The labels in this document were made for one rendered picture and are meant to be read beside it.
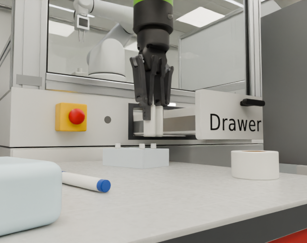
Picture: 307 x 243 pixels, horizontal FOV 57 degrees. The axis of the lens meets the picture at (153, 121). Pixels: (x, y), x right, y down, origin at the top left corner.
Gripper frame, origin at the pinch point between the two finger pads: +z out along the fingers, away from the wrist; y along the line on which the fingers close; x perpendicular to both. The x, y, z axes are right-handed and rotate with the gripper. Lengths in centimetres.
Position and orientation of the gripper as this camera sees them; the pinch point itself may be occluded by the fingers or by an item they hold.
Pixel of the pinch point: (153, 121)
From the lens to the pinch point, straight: 63.4
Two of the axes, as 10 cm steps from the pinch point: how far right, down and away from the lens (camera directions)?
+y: -6.4, -0.5, -7.6
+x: 7.6, -0.4, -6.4
